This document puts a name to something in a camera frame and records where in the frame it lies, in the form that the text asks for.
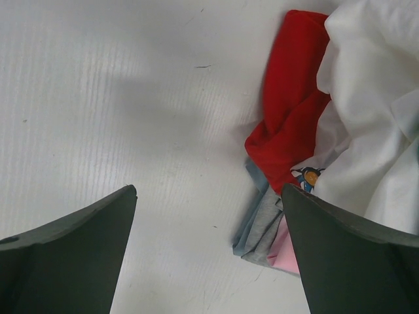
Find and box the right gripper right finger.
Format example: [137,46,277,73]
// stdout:
[282,184,418,313]

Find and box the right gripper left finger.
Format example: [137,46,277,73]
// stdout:
[1,185,137,313]

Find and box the pink t-shirt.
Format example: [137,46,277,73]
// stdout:
[267,217,300,275]

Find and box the grey t-shirt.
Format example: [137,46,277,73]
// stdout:
[241,188,283,268]

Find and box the white t-shirt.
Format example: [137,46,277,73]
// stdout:
[292,1,418,234]

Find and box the light blue t-shirt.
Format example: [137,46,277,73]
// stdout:
[232,158,269,257]

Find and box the red t-shirt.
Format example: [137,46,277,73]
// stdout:
[245,10,331,193]

